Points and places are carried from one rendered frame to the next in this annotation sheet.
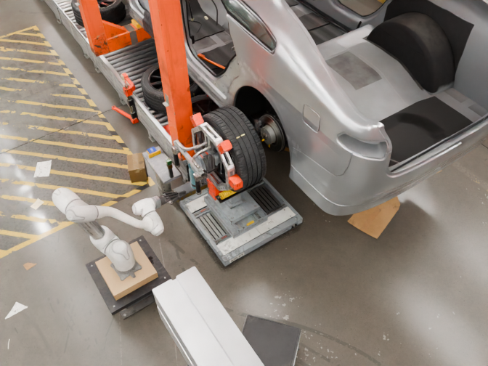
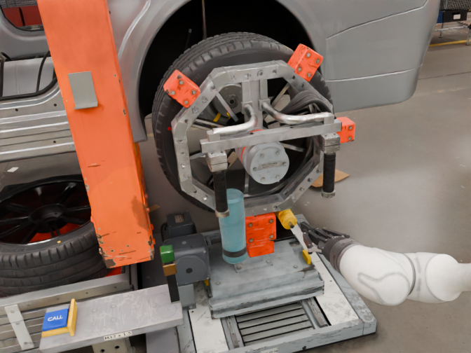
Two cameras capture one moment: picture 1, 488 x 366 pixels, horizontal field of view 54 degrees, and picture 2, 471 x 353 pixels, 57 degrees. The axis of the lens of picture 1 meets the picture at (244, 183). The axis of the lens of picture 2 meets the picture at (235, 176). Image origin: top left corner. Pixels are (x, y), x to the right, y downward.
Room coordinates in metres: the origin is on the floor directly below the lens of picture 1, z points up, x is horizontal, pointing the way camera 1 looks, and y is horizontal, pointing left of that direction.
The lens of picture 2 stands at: (2.21, 1.53, 1.46)
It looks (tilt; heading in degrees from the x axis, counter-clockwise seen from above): 28 degrees down; 292
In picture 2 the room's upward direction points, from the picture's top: 4 degrees counter-clockwise
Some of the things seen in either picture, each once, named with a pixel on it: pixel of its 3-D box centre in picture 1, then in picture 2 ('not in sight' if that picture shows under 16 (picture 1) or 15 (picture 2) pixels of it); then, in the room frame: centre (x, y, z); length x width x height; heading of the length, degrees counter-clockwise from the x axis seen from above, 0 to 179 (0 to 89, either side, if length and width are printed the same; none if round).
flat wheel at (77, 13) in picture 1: (99, 8); not in sight; (5.85, 1.85, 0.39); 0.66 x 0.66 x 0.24
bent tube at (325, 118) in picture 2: (204, 155); (294, 100); (2.49, 0.29, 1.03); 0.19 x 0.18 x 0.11; 123
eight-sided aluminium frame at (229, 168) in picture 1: (213, 157); (254, 144); (2.64, 0.24, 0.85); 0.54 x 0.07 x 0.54; 33
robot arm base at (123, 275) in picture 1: (126, 266); not in sight; (1.95, 0.89, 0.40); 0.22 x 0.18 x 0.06; 39
